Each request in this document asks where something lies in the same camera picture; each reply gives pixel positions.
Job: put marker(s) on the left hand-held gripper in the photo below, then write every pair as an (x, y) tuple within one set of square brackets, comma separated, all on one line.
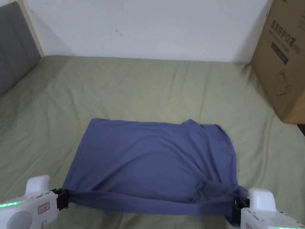
[(31, 205)]

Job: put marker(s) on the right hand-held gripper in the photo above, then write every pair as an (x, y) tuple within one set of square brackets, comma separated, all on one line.
[(269, 212)]

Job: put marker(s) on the blue shirt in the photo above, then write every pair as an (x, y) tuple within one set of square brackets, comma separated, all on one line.
[(147, 162)]

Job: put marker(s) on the bed with pale green sheet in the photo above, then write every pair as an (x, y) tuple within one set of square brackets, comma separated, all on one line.
[(147, 90)]

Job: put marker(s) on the brown cardboard carton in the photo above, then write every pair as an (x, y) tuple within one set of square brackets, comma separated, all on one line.
[(283, 59)]

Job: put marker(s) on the grey padded headboard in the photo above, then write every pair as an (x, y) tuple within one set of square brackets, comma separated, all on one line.
[(14, 43)]

